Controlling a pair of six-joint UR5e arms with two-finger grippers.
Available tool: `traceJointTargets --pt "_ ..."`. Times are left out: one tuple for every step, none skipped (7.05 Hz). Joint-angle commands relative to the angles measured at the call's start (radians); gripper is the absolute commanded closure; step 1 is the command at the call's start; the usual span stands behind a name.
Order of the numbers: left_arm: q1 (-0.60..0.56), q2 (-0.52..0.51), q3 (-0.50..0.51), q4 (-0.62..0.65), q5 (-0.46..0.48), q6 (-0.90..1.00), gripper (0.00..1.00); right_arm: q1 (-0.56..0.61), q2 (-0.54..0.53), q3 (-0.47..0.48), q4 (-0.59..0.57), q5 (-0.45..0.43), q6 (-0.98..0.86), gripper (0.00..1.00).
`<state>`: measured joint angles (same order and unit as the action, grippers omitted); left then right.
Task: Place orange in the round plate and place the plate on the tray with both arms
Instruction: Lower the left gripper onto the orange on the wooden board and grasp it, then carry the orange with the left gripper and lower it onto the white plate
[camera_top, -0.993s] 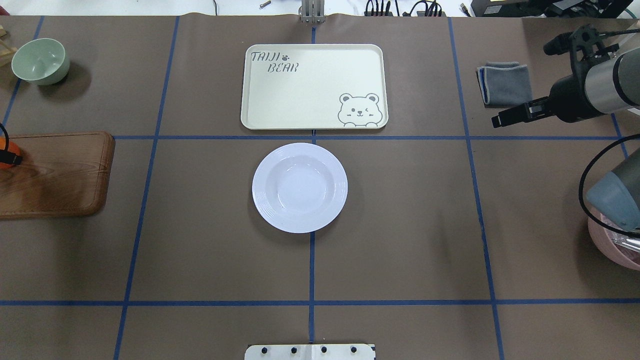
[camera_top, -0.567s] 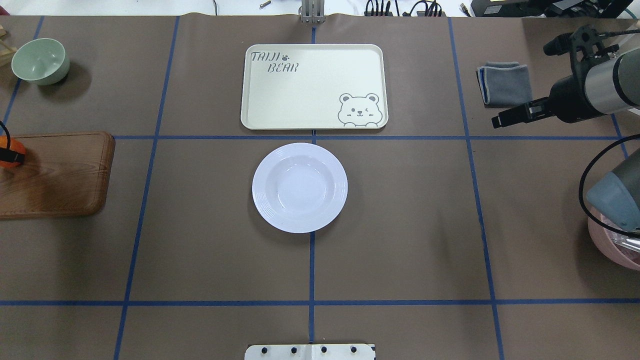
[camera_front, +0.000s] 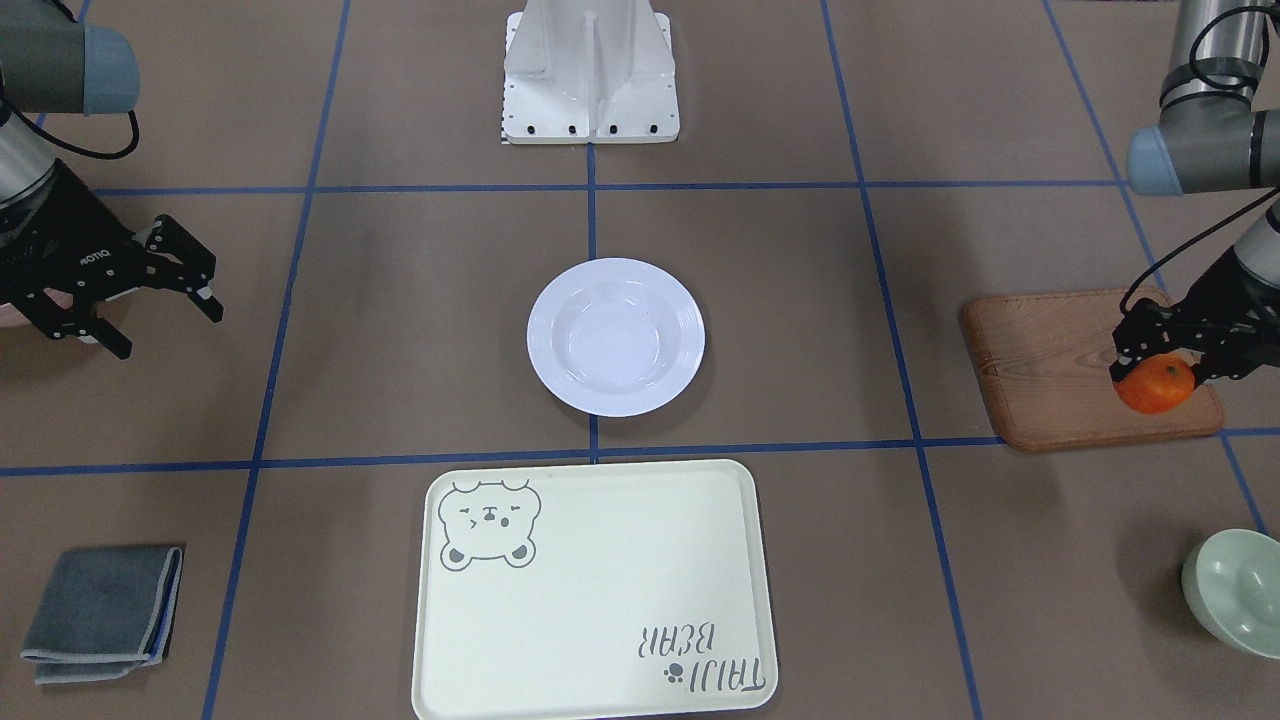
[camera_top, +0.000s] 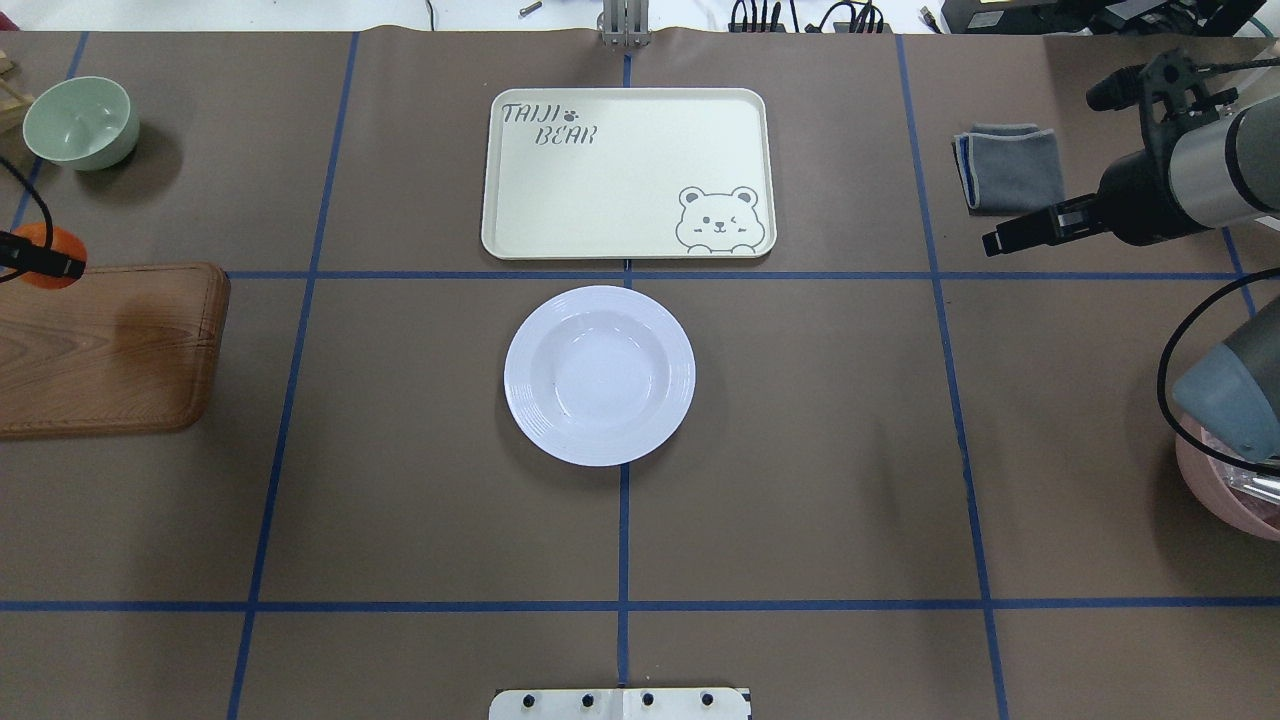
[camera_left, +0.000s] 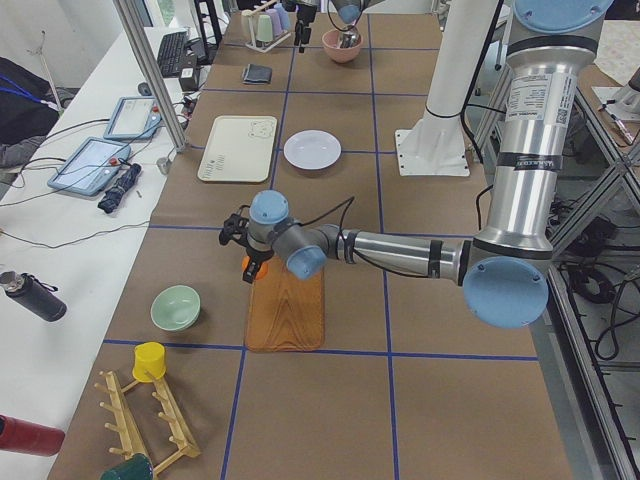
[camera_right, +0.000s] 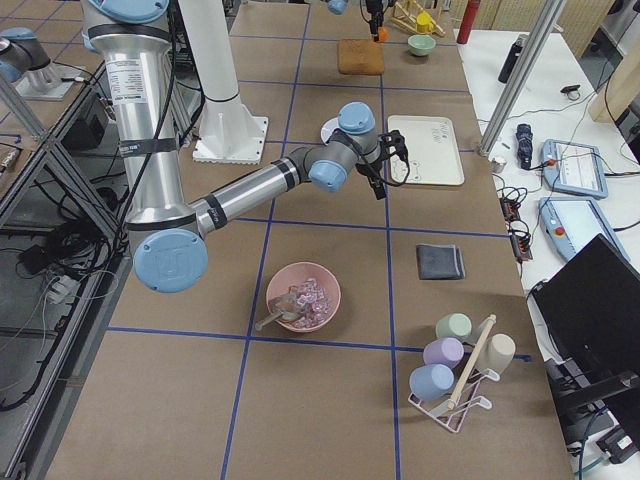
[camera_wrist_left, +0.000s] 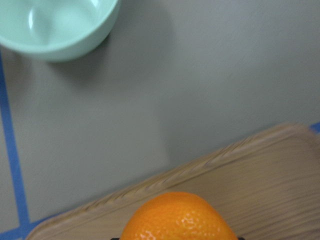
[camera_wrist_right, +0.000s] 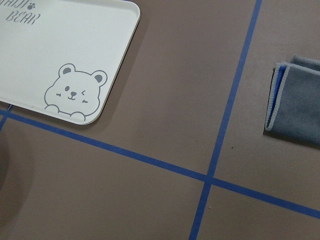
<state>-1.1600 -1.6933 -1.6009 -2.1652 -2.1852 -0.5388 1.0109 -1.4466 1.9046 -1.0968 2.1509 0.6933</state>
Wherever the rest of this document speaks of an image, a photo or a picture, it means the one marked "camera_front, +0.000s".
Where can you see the wooden cutting board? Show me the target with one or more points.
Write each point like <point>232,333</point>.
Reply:
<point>1041,361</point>

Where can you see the green ceramic bowl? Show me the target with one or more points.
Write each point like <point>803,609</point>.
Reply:
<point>1230,582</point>

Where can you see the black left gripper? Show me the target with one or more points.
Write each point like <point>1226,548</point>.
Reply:
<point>1243,296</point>

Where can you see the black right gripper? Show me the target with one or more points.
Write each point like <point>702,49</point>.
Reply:
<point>62,243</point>

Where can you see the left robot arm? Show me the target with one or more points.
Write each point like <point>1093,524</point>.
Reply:
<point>1210,138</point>

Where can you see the cream bear tray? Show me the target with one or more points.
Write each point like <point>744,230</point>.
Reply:
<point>613,590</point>

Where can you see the white camera stand base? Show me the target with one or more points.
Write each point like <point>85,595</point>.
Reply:
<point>579,72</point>

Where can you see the folded grey cloth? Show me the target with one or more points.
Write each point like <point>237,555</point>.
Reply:
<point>105,612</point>

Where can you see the white plate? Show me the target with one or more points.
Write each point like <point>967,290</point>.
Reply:
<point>616,337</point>

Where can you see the orange fruit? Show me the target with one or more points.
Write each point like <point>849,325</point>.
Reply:
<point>1157,385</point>

